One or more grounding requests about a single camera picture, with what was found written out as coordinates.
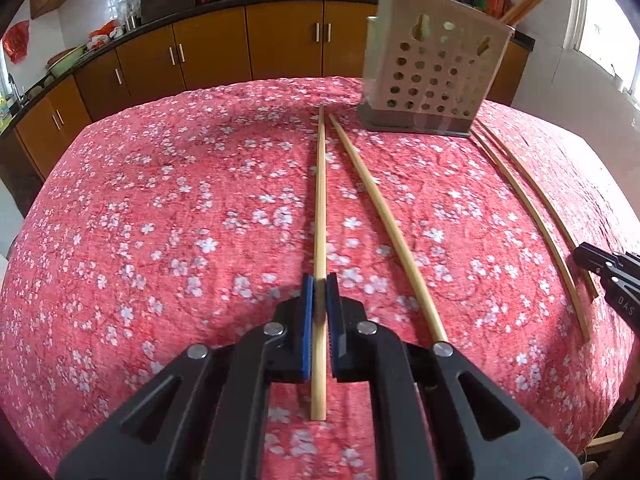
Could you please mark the wooden base cabinets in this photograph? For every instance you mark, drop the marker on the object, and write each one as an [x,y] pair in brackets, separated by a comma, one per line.
[285,40]

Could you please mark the perforated plastic chopstick holder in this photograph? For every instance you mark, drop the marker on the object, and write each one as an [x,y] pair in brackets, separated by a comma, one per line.
[415,124]

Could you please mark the black kitchen countertop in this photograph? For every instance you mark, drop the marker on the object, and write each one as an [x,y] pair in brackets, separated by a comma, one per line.
[225,1]

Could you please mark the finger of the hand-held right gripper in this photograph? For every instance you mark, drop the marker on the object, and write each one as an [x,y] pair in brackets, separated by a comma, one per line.
[597,260]
[632,260]

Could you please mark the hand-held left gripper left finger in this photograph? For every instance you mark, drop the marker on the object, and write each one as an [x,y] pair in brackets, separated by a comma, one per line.
[305,330]

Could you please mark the red and white plastic bag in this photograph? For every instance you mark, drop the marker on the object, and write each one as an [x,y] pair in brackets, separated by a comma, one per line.
[106,34]

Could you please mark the green basin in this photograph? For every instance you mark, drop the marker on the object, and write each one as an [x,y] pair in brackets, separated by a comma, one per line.
[65,60]

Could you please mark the window with white frame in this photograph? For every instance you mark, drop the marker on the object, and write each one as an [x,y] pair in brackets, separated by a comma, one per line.
[605,20]

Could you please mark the steel faucet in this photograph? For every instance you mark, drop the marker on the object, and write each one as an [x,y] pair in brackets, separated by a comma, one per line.
[15,90]

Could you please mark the hanging red plastic bag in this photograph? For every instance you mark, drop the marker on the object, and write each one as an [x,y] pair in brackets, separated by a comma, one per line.
[16,42]

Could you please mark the clear glass jar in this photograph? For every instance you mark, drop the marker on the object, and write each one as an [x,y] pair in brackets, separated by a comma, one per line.
[131,12]

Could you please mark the red floral tablecloth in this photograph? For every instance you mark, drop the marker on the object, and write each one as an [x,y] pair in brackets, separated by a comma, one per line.
[175,210]

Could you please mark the white cup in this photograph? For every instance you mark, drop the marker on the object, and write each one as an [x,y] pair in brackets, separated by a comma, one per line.
[616,82]

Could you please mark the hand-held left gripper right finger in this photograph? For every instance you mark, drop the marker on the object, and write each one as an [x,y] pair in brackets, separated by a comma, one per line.
[334,330]

